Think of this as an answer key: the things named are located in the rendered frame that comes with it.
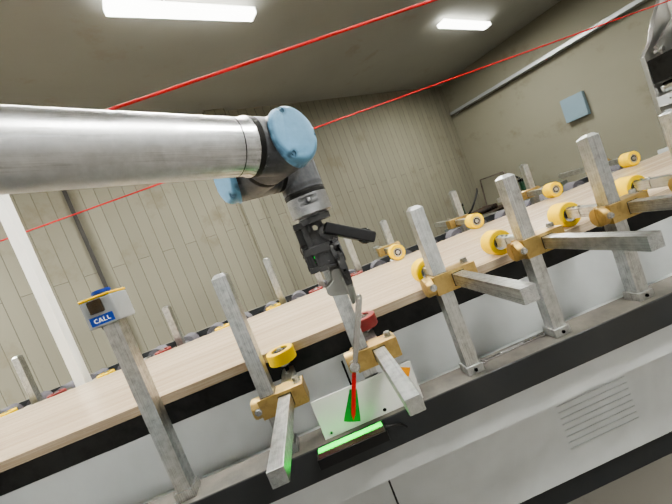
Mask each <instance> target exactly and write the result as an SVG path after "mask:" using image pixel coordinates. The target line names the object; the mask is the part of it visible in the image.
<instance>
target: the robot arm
mask: <svg viewBox="0 0 672 504"><path fill-rule="evenodd" d="M316 150H317V139H316V134H315V132H314V129H313V127H312V125H311V124H310V122H309V121H308V119H307V118H306V117H305V116H304V115H303V114H302V113H301V112H299V111H298V110H296V109H295V108H292V107H289V106H280V107H278V108H275V109H273V110H272V111H271V112H270V113H269V115H268V116H266V117H263V116H246V115H241V116H238V117H231V116H213V115H194V114H175V113H156V112H138V111H119V110H100V109H81V108H62V107H44V106H25V105H6V104H0V195H5V194H18V193H32V192H45V191H59V190H72V189H86V188H99V187H113V186H126V185H140V184H153V183H167V182H180V181H194V180H207V179H214V183H215V186H216V188H217V191H218V193H219V194H220V196H221V197H222V199H223V200H224V201H225V202H227V203H229V204H236V203H240V204H241V203H242V202H245V201H249V200H253V199H257V198H261V197H265V196H269V195H273V194H277V193H281V192H282V194H283V197H284V199H285V202H286V204H287V206H288V209H289V211H290V214H291V216H292V219H293V221H294V222H296V221H299V223H298V224H295V225H293V229H294V232H295V234H296V236H297V239H298V241H299V244H300V252H301V254H302V252H303V254H302V255H303V259H304V260H305V262H306V263H307V265H308V266H307V267H308V270H309V272H310V273H311V274H316V273H318V272H320V273H321V272H323V271H326V270H328V269H329V268H330V267H331V269H330V275H331V280H330V282H329V283H328V284H327V285H326V287H325V289H326V291H327V294H328V295H330V296H337V295H345V294H348V295H349V298H350V300H351V302H352V304H355V301H356V291H355V288H354V285H353V281H352V278H351V275H350V272H349V269H348V267H347V264H346V261H345V260H346V258H345V255H344V252H343V249H342V247H341V245H340V242H339V241H338V237H342V238H347V239H352V240H357V241H359V242H360V243H362V244H368V243H371V242H374V241H375V238H376V232H375V231H372V230H370V229H369V228H356V227H351V226H346V225H341V224H336V223H331V222H326V223H325V224H324V223H322V221H321V220H323V219H326V218H328V217H330V216H331V215H330V213H329V211H327V210H328V209H330V208H331V207H332V206H331V203H330V201H329V198H328V195H327V193H326V190H325V188H324V186H323V183H322V180H321V178H320V175H319V172H318V170H317V167H316V165H315V162H314V159H313V157H314V155H315V153H316ZM314 225H316V226H317V227H318V229H317V230H313V226H314ZM323 227H324V228H323ZM322 232H323V233H322ZM301 249H302V251H301ZM314 258H315V259H314ZM316 263H317V264H316ZM335 265H337V266H335ZM332 266H333V267H332Z"/></svg>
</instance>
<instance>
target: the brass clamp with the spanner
mask: <svg viewBox="0 0 672 504"><path fill-rule="evenodd" d="M390 333H391V334H392V335H391V336H390V337H387V338H384V334H383V335H380V336H378V337H375V338H373V339H371V340H368V341H366V343H367V346H368V347H366V348H364V349H361V350H359V353H358V362H359V364H360V370H359V373H361V372H363V371H366V370H368V369H370V368H373V367H375V366H377V365H379V364H378V362H377V360H376V357H375V355H374V352H373V350H375V349H377V348H380V347H382V346H385V348H386V349H387V350H388V352H389V353H390V354H391V356H392V357H393V358H396V357H399V356H401V355H402V351H401V349H400V346H399V344H398V341H397V338H396V336H395V335H394V334H393V333H392V332H391V331H390ZM343 355H344V357H345V360H346V363H347V365H348V368H349V363H350V361H352V360H353V348H352V347H351V348H350V351H348V352H346V353H344V354H343ZM349 370H350V368H349ZM350 373H352V372H351V370H350Z"/></svg>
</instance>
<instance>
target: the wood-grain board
mask: <svg viewBox="0 0 672 504"><path fill-rule="evenodd" d="M667 174H672V158H671V155H670V151H669V150H668V151H666V152H663V153H661V154H658V155H656V156H653V157H651V158H648V159H646V160H643V161H641V162H639V163H638V164H637V165H635V166H631V167H627V168H623V169H621V170H618V171H616V172H613V173H612V175H613V179H614V182H615V181H616V180H617V179H619V178H621V177H627V176H632V175H641V176H643V177H644V178H647V177H655V176H662V175H667ZM563 202H574V203H576V204H578V205H590V204H596V201H595V197H594V194H593V191H592V188H591V185H590V182H588V183H586V184H583V185H581V186H578V187H576V188H573V189H571V190H568V191H566V192H563V193H562V194H561V195H560V196H558V197H553V198H548V199H546V200H543V201H541V202H538V203H536V204H533V205H531V206H528V207H526V209H527V212H528V215H529V218H530V221H531V224H532V227H533V229H534V231H537V230H539V229H541V228H544V227H546V225H545V224H546V223H548V222H549V221H548V218H547V213H548V210H549V208H550V207H551V206H552V205H554V204H557V203H563ZM596 227H597V226H595V225H594V224H592V223H591V221H590V219H589V217H581V219H580V221H579V222H578V223H577V224H576V225H574V226H571V227H563V228H564V231H565V233H581V232H586V231H588V230H591V229H593V228H596ZM489 230H505V231H507V232H508V233H509V234H513V233H512V230H511V227H510V224H509V222H508V219H507V216H503V217H501V218H498V219H496V220H493V221H491V222H488V223H486V224H483V225H482V227H480V228H477V229H471V230H468V231H466V232H463V233H461V234H458V235H456V236H453V237H451V238H448V239H446V240H443V241H441V242H438V243H436V244H437V247H438V250H439V252H440V255H441V258H442V261H443V263H444V266H445V267H448V266H450V265H453V264H455V263H458V262H460V260H459V259H460V258H462V257H466V259H467V260H470V261H474V262H475V265H476V268H477V271H478V273H483V274H484V273H486V272H489V271H491V270H494V269H496V268H498V267H501V266H503V265H506V264H508V263H511V262H513V261H514V260H512V259H511V258H510V257H509V255H508V253H506V254H503V255H493V254H488V253H486V252H484V251H483V249H482V248H481V245H480V240H481V237H482V235H483V234H484V233H485V232H487V231H489ZM419 258H422V256H421V253H420V250H418V251H416V252H413V253H410V254H408V255H405V256H404V257H403V258H402V259H400V260H393V261H390V262H388V263H385V264H383V265H380V266H378V267H375V268H373V269H370V270H368V271H365V272H363V273H360V274H358V275H355V276H353V277H351V278H352V281H353V285H354V288H355V291H356V294H361V295H362V312H364V311H374V313H375V315H376V318H377V317H380V316H382V315H384V314H387V313H389V312H392V311H394V310H397V309H399V308H401V307H404V306H406V305H409V304H411V303H414V302H416V301H418V300H421V299H423V298H426V297H427V296H426V295H425V294H424V292H423V290H422V288H421V285H420V282H418V281H416V280H415V279H414V278H413V276H412V274H411V267H412V264H413V263H414V262H415V261H416V260H417V259H419ZM247 320H248V322H249V325H250V327H251V330H252V332H253V335H254V337H255V339H256V342H257V344H258V347H259V349H260V352H261V354H262V356H263V359H264V361H265V364H266V363H268V360H267V358H266V355H267V353H268V352H270V351H271V350H272V349H274V348H276V347H278V346H280V345H283V344H287V343H291V344H293V346H294V349H295V351H297V350H300V349H302V348H304V347H307V346H309V345H312V344H314V343H316V342H319V341H321V340H324V339H326V338H329V337H331V336H333V335H336V334H338V333H341V332H343V331H346V330H345V327H344V325H343V322H342V319H341V317H340V314H339V312H338V309H337V307H336V304H335V301H334V299H333V296H330V295H328V294H327V291H326V289H325V288H323V289H320V290H318V291H315V292H313V293H310V294H308V295H305V296H303V297H300V298H298V299H295V300H293V301H290V302H288V303H285V304H283V305H280V306H278V307H275V308H273V309H270V310H268V311H265V312H263V313H260V314H258V315H255V316H253V317H250V318H248V319H247ZM144 361H145V363H146V366H147V368H148V370H149V373H150V375H151V377H152V379H153V382H154V384H155V386H156V389H157V391H158V393H159V395H160V398H161V400H162V402H163V405H166V404H168V403H171V402H173V401H176V400H178V399H181V398H183V397H185V396H188V395H190V394H193V393H195V392H198V391H200V390H202V389H205V388H207V387H210V386H212V385H215V384H217V383H219V382H222V381H224V380H227V379H229V378H232V377H234V376H236V375H239V374H241V373H244V372H246V371H248V369H247V366H246V364H245V361H244V359H243V357H242V354H241V352H240V349H239V347H238V345H237V342H236V340H235V337H234V335H233V333H232V330H231V328H230V326H228V327H225V328H223V329H220V330H218V331H215V332H213V333H210V334H208V335H205V336H203V337H200V338H198V339H195V340H193V341H190V342H188V343H185V344H183V345H180V346H178V347H175V348H173V349H170V350H168V351H165V352H163V353H160V354H158V355H155V356H153V357H150V358H148V359H145V360H144ZM139 415H141V412H140V410H139V408H138V406H137V403H136V401H135V399H134V397H133V394H132V392H131V390H130V388H129V385H128V383H127V381H126V379H125V376H124V374H123V372H122V370H121V369H120V370H118V371H115V372H113V373H110V374H108V375H105V376H103V377H100V378H98V379H95V380H93V381H90V382H88V383H85V384H83V385H80V386H78V387H75V388H73V389H70V390H68V391H65V392H63V393H60V394H58V395H55V396H53V397H50V398H48V399H45V400H43V401H40V402H38V403H35V404H33V405H30V406H28V407H25V408H23V409H20V410H18V411H15V412H13V413H10V414H8V415H5V416H3V417H0V473H1V472H3V471H6V470H8V469H11V468H13V467H16V466H18V465H20V464H23V463H25V462H28V461H30V460H33V459H35V458H37V457H40V456H42V455H45V454H47V453H50V452H52V451H54V450H57V449H59V448H62V447H64V446H67V445H69V444H71V443H74V442H76V441H79V440H81V439H84V438H86V437H88V436H91V435H93V434H96V433H98V432H101V431H103V430H105V429H108V428H110V427H113V426H115V425H118V424H120V423H122V422H125V421H127V420H130V419H132V418H135V417H137V416H139Z"/></svg>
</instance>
